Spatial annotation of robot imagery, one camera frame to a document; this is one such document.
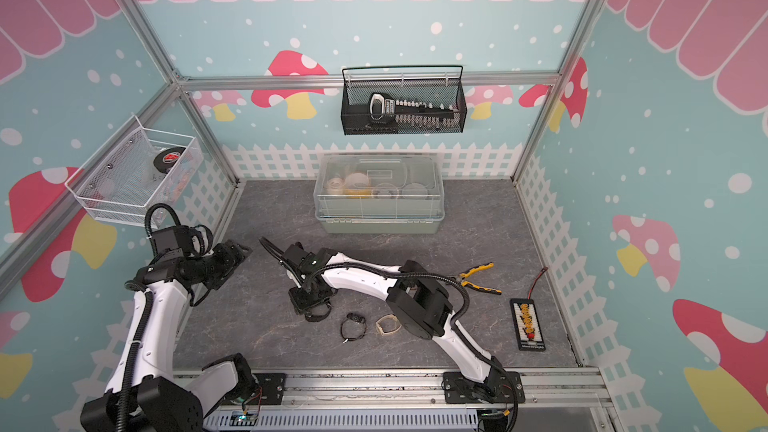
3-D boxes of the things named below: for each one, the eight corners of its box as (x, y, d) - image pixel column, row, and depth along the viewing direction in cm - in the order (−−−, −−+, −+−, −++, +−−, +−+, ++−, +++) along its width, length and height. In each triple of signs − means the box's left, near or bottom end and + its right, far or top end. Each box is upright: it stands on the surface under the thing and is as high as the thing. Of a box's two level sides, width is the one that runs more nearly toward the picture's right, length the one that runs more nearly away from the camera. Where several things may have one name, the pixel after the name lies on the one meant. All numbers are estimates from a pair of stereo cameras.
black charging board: (519, 350, 82) (521, 348, 81) (506, 301, 91) (508, 298, 90) (545, 350, 82) (548, 348, 81) (530, 301, 91) (532, 298, 90)
